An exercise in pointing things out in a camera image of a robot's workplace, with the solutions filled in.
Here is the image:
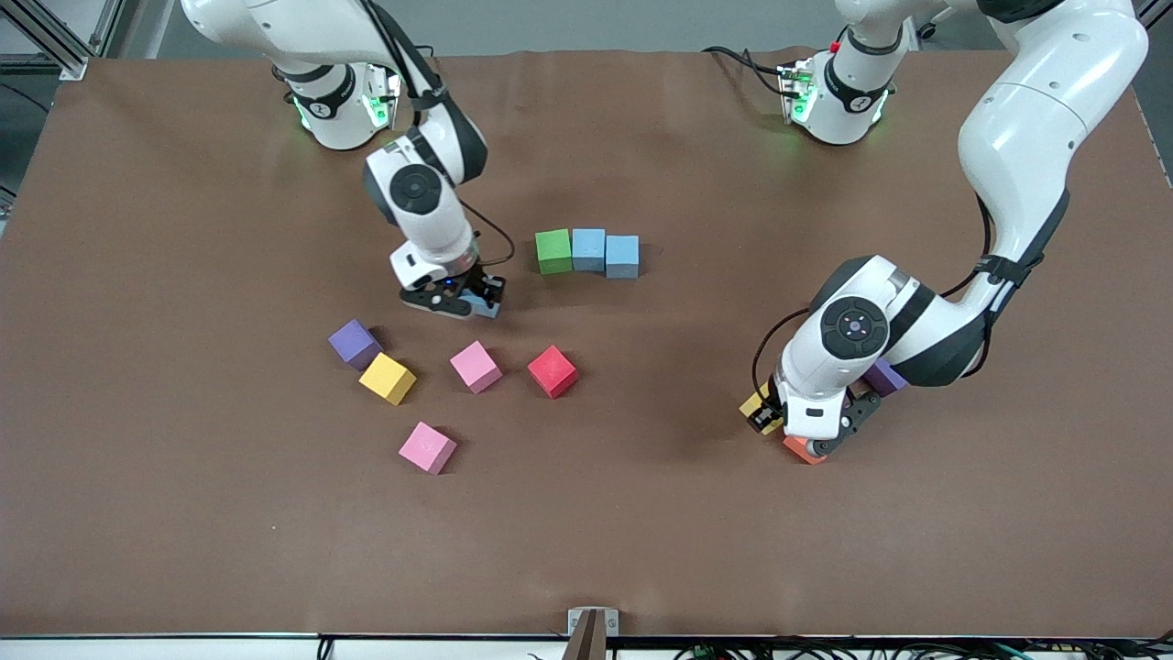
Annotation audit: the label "yellow foam cube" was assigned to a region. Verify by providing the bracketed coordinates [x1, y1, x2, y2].
[358, 352, 417, 406]
[739, 383, 782, 435]

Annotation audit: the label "green foam cube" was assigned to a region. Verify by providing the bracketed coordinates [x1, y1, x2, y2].
[535, 229, 574, 276]

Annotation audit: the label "pink foam cube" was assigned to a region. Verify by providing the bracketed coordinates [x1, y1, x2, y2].
[398, 421, 457, 476]
[449, 340, 503, 395]

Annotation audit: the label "purple foam cube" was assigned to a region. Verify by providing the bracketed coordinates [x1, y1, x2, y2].
[328, 319, 383, 371]
[866, 359, 910, 398]

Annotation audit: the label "red foam cube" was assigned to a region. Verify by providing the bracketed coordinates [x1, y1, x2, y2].
[527, 345, 579, 400]

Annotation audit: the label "brown table cover sheet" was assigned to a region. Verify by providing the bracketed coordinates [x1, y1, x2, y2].
[0, 46, 1173, 638]

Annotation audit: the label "grey metal bracket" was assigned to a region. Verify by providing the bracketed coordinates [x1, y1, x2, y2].
[566, 607, 620, 639]

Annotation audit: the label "tangled black cable bundle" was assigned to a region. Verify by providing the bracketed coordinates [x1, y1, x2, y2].
[674, 639, 1173, 660]

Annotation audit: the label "white table edge rail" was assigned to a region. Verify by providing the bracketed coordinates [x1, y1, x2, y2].
[0, 633, 1173, 660]

